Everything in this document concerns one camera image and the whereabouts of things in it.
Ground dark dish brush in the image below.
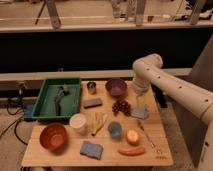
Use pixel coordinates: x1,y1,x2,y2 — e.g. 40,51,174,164
54,85,69,116

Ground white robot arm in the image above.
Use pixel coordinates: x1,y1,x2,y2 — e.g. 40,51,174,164
132,53,213,171

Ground purple bowl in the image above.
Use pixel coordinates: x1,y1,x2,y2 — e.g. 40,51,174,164
105,78,127,97

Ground red bowl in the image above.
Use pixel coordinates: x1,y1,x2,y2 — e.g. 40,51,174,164
39,123,67,151

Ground light blue folded cloth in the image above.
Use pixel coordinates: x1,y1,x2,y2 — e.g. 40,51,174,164
131,105,149,120

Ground metal fork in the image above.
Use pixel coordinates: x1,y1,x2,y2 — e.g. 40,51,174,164
137,120,155,148

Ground bunch of dark grapes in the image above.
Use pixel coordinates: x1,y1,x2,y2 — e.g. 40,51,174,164
112,100,131,116

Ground peach apple fruit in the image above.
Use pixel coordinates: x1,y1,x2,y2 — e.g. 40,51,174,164
126,130,140,145

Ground blue cup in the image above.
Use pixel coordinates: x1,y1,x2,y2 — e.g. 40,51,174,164
108,121,122,139

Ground dark grey sponge block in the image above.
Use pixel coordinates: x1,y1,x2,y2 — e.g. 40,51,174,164
83,98,102,109

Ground wooden board table top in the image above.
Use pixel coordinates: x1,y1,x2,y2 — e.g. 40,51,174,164
22,81,173,167

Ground yellow banana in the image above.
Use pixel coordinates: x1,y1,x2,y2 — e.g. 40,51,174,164
92,113,103,136

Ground orange carrot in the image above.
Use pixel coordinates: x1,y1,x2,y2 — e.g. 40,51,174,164
118,147,146,156

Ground small metal cup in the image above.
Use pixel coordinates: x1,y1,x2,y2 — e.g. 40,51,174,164
87,81,96,94

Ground white plastic cup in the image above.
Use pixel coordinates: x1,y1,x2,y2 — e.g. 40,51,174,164
69,113,87,135

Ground green plastic tray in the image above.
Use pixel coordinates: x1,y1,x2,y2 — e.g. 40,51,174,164
32,78,81,122

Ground blue sponge cloth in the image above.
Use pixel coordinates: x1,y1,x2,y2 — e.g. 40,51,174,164
80,141,103,160

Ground blue box beside tray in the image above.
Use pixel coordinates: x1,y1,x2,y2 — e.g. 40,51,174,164
24,104,34,121

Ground black cables on floor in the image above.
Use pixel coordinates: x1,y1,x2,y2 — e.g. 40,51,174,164
0,83,34,146

